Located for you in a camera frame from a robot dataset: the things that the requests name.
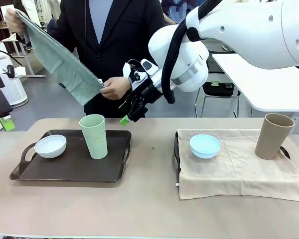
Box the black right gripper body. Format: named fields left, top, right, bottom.
left=129, top=74, right=164, bottom=104

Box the light blue bowl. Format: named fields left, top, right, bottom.
left=189, top=134, right=221, bottom=159

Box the green cloth mat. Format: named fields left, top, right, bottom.
left=14, top=8, right=106, bottom=107

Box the beige cloth mat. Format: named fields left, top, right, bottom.
left=176, top=128, right=299, bottom=201

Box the brown plastic cup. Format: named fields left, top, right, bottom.
left=254, top=113, right=296, bottom=160

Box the black plastic tray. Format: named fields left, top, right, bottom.
left=173, top=130, right=292, bottom=175

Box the brown plastic tray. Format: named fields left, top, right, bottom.
left=9, top=129, right=132, bottom=183

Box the person's left hand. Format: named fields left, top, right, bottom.
left=99, top=76, right=131, bottom=101

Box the person's right hand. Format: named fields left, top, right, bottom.
left=4, top=7, right=28, bottom=34

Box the white air purifier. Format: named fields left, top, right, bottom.
left=0, top=41, right=29, bottom=108

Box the green plastic cup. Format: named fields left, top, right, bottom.
left=79, top=114, right=108, bottom=159

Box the white-legged background desk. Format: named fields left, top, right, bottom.
left=2, top=39, right=47, bottom=78

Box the white bowl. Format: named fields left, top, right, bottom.
left=34, top=134, right=67, bottom=159

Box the person torso dark jacket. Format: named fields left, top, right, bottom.
left=46, top=0, right=166, bottom=119

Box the black chair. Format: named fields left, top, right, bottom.
left=194, top=81, right=241, bottom=118

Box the bystander in purple top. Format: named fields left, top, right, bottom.
left=161, top=0, right=190, bottom=25

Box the white round-cornered table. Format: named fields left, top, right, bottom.
left=211, top=53, right=299, bottom=122

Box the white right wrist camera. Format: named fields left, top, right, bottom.
left=140, top=58, right=161, bottom=75

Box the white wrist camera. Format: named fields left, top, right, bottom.
left=3, top=64, right=27, bottom=78
left=140, top=58, right=161, bottom=75

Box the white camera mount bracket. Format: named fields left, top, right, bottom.
left=122, top=62, right=140, bottom=87

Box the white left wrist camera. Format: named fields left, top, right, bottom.
left=3, top=64, right=27, bottom=78

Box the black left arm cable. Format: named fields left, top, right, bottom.
left=0, top=48, right=24, bottom=68

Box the black right arm cable sleeve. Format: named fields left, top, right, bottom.
left=161, top=0, right=221, bottom=105

